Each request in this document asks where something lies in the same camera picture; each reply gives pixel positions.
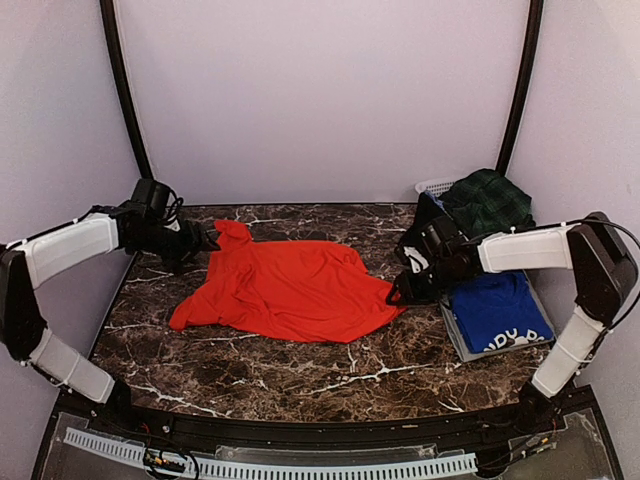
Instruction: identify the grey folded garment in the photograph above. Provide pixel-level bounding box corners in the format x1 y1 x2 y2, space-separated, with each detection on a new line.
436 272 557 364

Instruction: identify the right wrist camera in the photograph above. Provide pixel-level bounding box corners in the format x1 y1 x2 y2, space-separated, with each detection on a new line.
419 216 466 259

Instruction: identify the left black frame post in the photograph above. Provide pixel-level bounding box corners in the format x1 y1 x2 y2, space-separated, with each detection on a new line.
99 0 154 179

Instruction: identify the right black frame post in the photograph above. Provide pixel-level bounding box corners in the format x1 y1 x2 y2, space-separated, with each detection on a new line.
495 0 544 176

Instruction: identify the white slotted cable duct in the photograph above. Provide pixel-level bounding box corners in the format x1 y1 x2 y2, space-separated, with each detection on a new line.
63 427 477 479

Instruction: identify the red t-shirt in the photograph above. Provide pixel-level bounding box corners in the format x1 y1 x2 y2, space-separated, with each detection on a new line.
169 220 404 344

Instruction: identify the white laundry basket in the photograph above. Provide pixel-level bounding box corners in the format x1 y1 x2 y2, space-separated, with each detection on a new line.
414 178 457 197

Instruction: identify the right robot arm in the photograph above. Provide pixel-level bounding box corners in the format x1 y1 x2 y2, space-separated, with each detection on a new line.
386 211 639 434

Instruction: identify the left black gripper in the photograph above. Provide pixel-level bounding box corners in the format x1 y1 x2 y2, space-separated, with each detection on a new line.
133 218 221 276

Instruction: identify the black garment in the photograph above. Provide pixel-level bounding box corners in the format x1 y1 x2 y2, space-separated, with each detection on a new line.
394 191 447 273

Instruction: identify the black front rail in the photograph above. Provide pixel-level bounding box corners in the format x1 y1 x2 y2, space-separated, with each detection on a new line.
78 399 557 451

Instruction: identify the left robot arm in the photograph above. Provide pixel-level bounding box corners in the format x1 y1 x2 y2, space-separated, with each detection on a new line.
1 206 219 436

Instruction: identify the blue printed t-shirt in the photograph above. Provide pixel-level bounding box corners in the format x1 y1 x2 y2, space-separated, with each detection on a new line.
447 272 556 353

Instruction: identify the black frame post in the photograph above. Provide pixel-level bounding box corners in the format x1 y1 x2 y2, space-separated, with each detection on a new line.
99 0 154 179
495 0 544 176

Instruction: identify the dark green plaid garment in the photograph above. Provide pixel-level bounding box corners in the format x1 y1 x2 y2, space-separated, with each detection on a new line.
438 169 535 238

